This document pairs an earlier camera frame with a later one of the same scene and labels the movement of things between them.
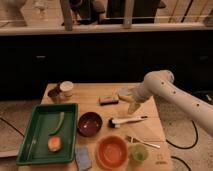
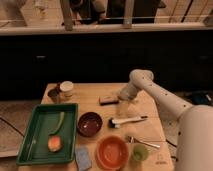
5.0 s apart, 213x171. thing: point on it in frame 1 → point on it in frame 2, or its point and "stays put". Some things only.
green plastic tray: (44, 120) stays put
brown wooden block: (108, 101) stays put
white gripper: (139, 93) → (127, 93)
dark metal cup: (53, 94) stays put
